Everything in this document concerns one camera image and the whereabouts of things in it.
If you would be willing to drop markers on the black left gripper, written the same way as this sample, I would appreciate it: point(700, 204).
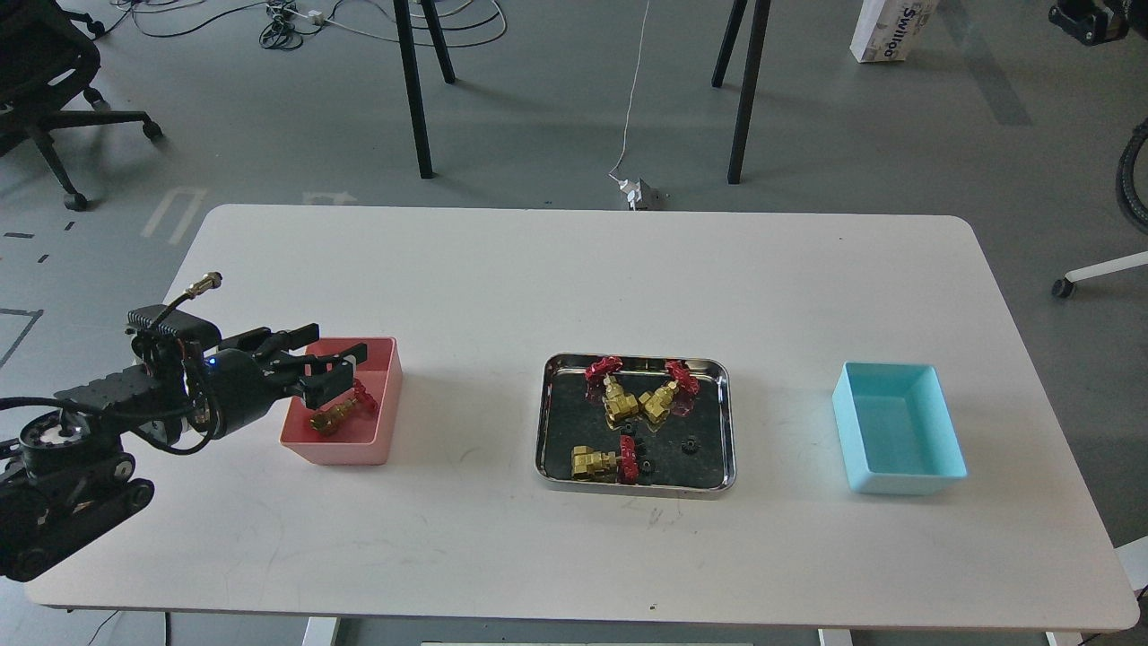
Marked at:
point(250, 371)

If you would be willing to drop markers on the brass valve red handle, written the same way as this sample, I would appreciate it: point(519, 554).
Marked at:
point(603, 384)
point(326, 422)
point(674, 398)
point(619, 466)

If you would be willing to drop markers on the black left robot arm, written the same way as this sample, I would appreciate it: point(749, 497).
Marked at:
point(67, 479)

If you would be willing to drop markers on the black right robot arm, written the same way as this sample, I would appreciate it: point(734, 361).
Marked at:
point(1097, 22)

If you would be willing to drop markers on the pink plastic box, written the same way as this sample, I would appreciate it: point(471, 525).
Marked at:
point(364, 436)

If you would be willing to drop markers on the light blue plastic box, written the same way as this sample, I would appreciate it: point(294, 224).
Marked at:
point(895, 429)

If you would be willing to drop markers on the white cardboard box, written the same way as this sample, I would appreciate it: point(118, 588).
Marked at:
point(886, 31)

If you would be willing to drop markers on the black table legs left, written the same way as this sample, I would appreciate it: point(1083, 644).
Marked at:
point(404, 22)

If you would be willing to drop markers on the black table legs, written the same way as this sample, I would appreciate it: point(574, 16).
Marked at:
point(752, 66)
point(404, 22)

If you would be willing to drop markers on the shiny metal tray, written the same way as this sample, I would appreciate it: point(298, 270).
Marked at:
point(569, 419)

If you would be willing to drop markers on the grey floor power socket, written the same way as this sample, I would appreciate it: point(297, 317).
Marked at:
point(641, 196)

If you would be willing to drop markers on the black office chair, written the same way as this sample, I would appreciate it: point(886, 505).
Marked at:
point(47, 61)

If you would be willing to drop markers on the black table legs right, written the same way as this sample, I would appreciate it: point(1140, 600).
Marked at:
point(752, 66)

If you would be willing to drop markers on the white wheeled stand base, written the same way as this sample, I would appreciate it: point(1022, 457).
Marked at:
point(1064, 286)

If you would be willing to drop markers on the black wrist camera with cable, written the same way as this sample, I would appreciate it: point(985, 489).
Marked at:
point(150, 323)

